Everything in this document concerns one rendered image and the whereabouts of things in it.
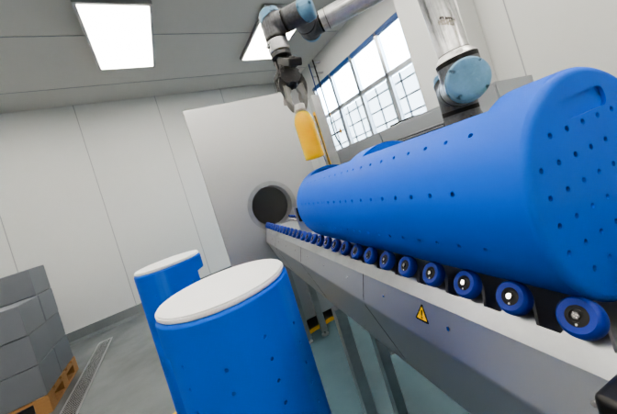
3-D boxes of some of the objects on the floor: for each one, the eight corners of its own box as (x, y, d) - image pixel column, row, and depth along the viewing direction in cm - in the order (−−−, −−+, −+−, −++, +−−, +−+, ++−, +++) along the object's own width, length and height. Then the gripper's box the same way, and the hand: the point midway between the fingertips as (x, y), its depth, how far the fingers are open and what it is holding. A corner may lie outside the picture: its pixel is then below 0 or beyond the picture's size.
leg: (405, 415, 134) (365, 289, 133) (413, 424, 128) (372, 293, 128) (395, 422, 132) (355, 294, 131) (403, 431, 126) (361, 297, 126)
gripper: (291, 59, 106) (308, 113, 106) (262, 62, 102) (279, 119, 102) (298, 46, 98) (316, 106, 98) (266, 50, 94) (286, 112, 94)
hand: (298, 106), depth 97 cm, fingers closed on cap, 4 cm apart
